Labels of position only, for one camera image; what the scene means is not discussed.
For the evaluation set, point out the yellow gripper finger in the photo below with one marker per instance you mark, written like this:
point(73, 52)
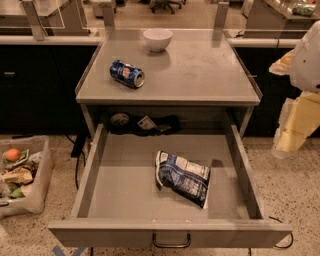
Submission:
point(283, 65)
point(299, 118)

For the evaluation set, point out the blue chip bag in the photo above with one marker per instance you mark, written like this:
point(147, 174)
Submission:
point(184, 177)

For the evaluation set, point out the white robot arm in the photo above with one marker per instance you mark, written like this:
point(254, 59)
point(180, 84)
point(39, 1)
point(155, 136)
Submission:
point(305, 64)

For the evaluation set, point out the green snack bag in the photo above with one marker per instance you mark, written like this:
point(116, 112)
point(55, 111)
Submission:
point(303, 9)

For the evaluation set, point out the grey counter cabinet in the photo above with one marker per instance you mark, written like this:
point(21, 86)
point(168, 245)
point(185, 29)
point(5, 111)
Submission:
point(198, 68)

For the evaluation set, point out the black items under counter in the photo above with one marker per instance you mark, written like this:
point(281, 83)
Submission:
point(125, 123)

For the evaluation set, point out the white bowl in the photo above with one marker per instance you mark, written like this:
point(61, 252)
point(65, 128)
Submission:
point(157, 39)

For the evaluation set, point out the black office chair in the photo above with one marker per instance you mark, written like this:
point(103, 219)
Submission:
point(166, 4)

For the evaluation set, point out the blue soda can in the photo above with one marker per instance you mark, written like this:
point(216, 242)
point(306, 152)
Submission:
point(127, 74)

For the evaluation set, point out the clear plastic bin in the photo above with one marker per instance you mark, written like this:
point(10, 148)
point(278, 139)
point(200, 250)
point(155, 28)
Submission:
point(26, 167)

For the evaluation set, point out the crumpled snack wrapper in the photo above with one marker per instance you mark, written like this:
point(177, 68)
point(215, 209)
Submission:
point(19, 175)

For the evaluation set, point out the orange fruit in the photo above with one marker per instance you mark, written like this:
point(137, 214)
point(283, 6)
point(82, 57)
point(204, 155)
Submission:
point(12, 155)

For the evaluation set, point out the black drawer handle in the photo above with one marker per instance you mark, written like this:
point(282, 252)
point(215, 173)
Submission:
point(171, 241)

